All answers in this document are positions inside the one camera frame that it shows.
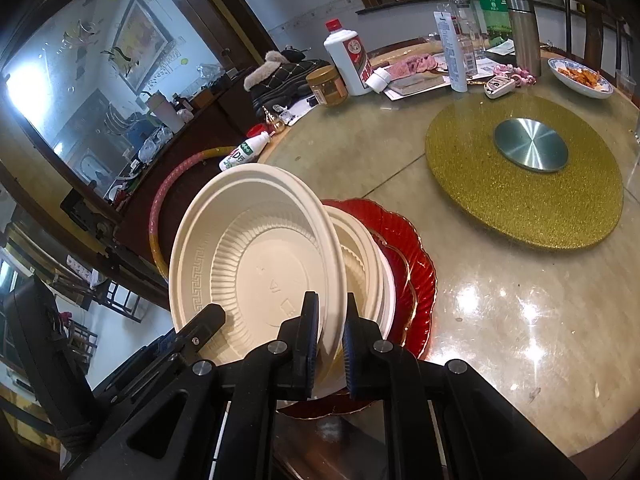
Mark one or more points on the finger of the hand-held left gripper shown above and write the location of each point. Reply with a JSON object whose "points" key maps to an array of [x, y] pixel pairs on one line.
{"points": [[205, 322], [160, 345]]}

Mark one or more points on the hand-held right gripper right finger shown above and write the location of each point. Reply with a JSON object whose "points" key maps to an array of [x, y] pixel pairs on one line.
{"points": [[348, 350]]}

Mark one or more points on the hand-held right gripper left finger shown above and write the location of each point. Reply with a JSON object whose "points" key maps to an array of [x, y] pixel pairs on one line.
{"points": [[314, 320]]}

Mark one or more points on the cream plastic bowl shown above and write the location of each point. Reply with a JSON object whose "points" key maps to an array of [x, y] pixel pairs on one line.
{"points": [[356, 265], [260, 260]]}

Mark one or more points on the deep red glass bowl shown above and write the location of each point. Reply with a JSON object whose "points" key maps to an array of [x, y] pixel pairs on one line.
{"points": [[402, 290]]}

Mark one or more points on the red plate with round sticker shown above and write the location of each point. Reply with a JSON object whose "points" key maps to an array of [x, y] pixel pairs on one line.
{"points": [[400, 230]]}

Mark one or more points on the multicoloured hula hoop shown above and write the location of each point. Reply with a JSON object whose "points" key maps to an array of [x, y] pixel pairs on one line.
{"points": [[160, 205]]}

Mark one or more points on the dark wooden sideboard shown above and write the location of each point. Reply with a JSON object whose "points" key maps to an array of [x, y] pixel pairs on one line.
{"points": [[145, 190]]}

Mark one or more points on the white milk bottle green cap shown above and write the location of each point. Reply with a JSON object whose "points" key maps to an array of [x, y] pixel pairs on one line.
{"points": [[240, 155]]}

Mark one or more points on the small red object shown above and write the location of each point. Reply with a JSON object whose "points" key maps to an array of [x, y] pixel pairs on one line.
{"points": [[255, 131]]}

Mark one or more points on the small gold perfume bottle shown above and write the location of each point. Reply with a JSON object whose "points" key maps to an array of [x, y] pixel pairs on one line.
{"points": [[275, 122]]}

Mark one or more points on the gold glitter turntable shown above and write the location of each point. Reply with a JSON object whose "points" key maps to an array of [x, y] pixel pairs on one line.
{"points": [[475, 185]]}

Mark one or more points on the small brown bottle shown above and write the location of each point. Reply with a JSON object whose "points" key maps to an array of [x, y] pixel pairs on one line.
{"points": [[183, 109]]}

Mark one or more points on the peanut butter jar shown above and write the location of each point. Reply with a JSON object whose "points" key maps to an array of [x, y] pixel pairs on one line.
{"points": [[327, 87]]}

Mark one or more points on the dark jacket with fur collar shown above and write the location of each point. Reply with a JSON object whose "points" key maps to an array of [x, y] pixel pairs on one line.
{"points": [[285, 85]]}

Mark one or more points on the white liquor bottle red cap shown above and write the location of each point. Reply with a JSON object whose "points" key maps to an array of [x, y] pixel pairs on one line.
{"points": [[345, 65]]}

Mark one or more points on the pink raw meat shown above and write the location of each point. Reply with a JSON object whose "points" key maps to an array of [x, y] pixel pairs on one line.
{"points": [[415, 66]]}

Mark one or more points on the car key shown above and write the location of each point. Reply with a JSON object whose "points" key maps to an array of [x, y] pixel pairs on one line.
{"points": [[498, 86]]}

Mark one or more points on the pink wrapped candies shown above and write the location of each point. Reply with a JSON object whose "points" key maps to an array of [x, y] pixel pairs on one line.
{"points": [[522, 76]]}

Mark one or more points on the white paper sheet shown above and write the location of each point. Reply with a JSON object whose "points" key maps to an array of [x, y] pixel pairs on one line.
{"points": [[500, 47]]}

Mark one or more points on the clear bottle with black cap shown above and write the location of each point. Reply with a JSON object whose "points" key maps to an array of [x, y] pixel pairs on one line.
{"points": [[467, 25]]}

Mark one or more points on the stainless steel thermos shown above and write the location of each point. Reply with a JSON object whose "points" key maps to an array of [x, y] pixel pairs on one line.
{"points": [[524, 35]]}

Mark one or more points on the blue patterned plate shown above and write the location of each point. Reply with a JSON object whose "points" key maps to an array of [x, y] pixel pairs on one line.
{"points": [[595, 91]]}

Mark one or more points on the orange fried food pieces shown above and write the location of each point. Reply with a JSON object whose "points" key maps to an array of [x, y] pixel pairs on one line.
{"points": [[580, 76]]}

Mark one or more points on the large green plastic bottle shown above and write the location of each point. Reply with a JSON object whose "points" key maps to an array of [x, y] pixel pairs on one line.
{"points": [[492, 0]]}

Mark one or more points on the small clear glass cup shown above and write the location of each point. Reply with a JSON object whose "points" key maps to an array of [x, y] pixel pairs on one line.
{"points": [[625, 85]]}

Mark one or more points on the dark wooden chair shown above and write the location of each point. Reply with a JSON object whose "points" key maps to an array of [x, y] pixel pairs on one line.
{"points": [[595, 25]]}

